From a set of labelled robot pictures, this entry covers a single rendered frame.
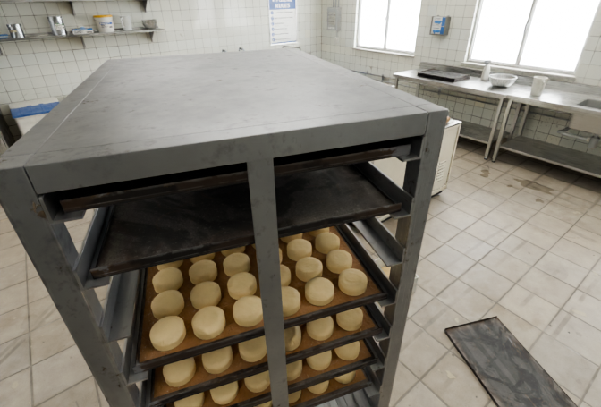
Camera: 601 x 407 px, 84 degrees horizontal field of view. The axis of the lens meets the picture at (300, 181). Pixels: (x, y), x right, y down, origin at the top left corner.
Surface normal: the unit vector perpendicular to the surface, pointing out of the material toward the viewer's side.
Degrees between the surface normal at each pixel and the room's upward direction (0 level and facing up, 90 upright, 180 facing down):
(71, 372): 0
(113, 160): 90
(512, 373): 0
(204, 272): 0
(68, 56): 90
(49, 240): 90
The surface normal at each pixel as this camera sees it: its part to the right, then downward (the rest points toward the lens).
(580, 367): -0.02, -0.88
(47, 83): 0.60, 0.38
